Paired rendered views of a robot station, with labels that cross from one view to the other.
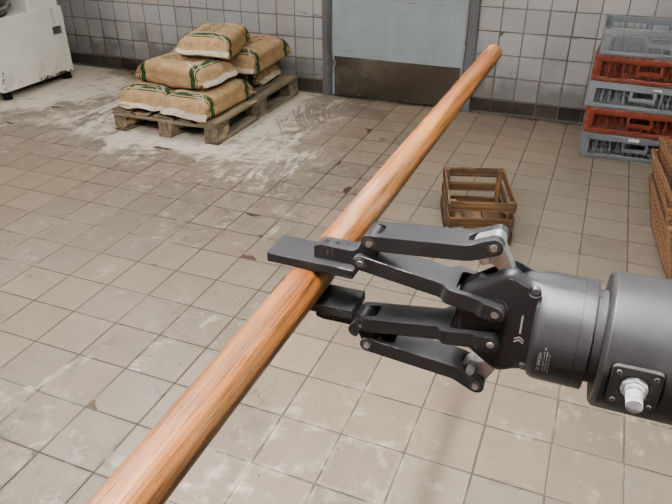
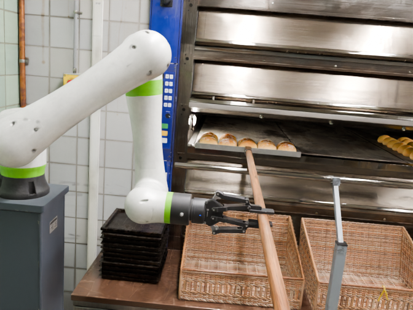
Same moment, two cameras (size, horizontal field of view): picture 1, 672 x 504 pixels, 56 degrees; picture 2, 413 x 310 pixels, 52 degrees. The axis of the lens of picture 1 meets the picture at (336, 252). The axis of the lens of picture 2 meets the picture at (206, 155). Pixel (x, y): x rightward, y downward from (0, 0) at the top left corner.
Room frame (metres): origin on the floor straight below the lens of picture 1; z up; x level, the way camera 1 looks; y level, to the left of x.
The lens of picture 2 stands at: (1.46, -0.55, 1.62)
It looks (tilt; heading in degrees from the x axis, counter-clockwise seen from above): 12 degrees down; 160
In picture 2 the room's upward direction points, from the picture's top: 5 degrees clockwise
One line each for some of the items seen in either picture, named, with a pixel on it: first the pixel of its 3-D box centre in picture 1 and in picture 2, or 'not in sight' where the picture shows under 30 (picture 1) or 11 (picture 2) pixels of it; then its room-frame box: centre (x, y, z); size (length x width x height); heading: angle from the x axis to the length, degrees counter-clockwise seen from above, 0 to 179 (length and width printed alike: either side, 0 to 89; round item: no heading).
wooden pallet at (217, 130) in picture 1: (212, 100); not in sight; (4.50, 0.89, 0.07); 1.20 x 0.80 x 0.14; 158
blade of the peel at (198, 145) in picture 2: not in sight; (246, 143); (-0.67, 0.46, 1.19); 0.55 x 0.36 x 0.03; 68
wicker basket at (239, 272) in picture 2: not in sight; (239, 253); (-0.30, 0.31, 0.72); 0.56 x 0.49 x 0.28; 70
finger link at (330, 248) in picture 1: (349, 241); (252, 203); (0.41, -0.01, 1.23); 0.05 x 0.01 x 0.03; 68
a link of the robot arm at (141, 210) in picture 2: not in sight; (149, 204); (0.29, -0.29, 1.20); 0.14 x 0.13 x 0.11; 68
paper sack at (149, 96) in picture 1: (163, 88); not in sight; (4.29, 1.17, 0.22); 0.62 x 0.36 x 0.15; 163
